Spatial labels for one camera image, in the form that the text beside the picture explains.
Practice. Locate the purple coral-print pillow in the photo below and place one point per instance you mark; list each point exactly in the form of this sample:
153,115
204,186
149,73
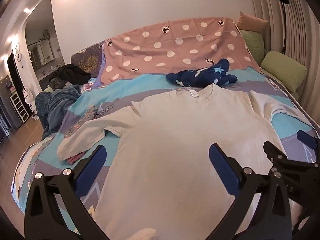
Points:
87,60

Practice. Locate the wall mirror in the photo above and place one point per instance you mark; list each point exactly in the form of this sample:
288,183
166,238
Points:
41,53

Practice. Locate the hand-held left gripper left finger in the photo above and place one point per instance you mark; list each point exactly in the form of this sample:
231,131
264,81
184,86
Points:
91,166

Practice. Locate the white t-shirt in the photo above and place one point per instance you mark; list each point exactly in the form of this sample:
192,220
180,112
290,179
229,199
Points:
175,142

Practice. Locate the orange pillow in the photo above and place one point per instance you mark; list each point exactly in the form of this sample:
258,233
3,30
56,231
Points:
251,21

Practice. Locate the small green pillow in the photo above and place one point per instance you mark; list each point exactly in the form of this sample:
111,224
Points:
252,43

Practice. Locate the white shelf rack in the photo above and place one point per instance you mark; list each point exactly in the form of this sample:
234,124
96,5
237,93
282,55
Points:
18,106

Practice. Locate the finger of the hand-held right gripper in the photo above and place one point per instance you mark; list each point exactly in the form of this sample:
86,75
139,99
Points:
307,139
277,151

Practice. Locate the white wall ornament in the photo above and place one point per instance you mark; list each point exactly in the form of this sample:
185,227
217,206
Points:
18,56

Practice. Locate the navy star-print fleece blanket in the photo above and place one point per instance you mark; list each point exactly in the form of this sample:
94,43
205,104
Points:
212,75

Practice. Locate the pink cloth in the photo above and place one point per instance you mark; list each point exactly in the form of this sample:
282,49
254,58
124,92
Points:
75,158

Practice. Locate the black floor lamp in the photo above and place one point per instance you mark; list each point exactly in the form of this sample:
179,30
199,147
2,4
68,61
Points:
284,25

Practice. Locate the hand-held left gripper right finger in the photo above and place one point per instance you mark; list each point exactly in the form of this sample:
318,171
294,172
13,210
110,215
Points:
223,170

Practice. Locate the pink polka dot sheet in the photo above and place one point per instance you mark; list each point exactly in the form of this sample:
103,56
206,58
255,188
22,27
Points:
175,50

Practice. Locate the large green pillow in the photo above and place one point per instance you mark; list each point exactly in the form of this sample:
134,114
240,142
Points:
283,70

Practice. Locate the black clothes pile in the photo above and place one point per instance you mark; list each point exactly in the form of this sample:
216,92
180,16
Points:
70,73

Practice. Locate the bed with teal purple quilt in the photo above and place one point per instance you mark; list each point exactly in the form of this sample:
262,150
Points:
140,87

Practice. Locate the blue-grey fleece blanket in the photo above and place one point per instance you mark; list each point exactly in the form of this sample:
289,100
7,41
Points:
56,105

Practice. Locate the white plush toy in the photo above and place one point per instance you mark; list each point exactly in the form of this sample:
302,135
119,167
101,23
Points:
28,97

